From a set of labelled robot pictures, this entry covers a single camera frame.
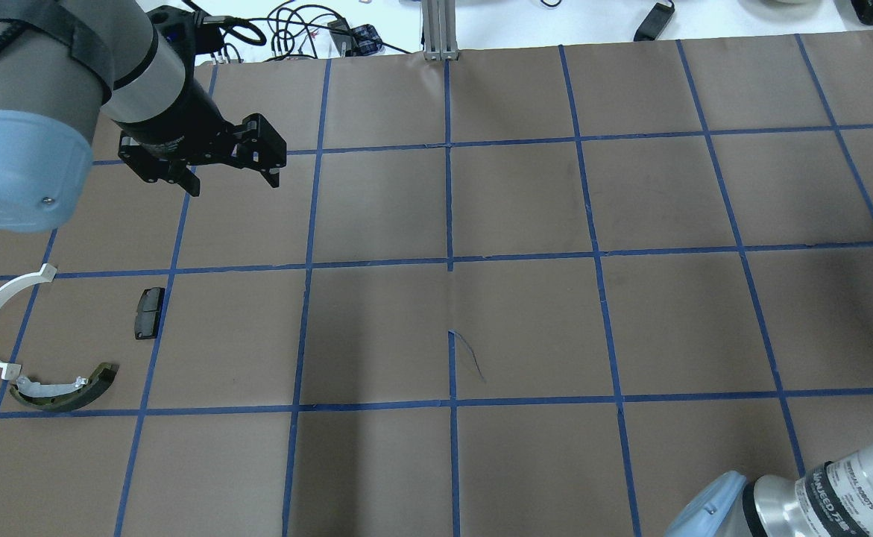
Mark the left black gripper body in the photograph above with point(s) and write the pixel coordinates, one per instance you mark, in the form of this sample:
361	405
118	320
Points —
184	118

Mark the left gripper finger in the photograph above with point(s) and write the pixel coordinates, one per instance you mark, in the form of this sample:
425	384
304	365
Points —
272	176
190	183

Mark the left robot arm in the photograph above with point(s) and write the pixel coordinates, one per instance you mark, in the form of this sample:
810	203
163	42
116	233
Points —
63	64

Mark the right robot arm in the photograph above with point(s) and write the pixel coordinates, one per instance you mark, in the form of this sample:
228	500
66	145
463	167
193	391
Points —
833	499

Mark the black brake pad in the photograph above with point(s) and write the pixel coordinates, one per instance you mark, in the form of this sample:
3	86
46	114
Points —
148	313

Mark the near black power adapter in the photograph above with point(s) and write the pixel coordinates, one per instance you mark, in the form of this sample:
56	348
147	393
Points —
655	21

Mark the aluminium frame post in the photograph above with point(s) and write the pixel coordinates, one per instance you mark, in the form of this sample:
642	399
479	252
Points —
439	38

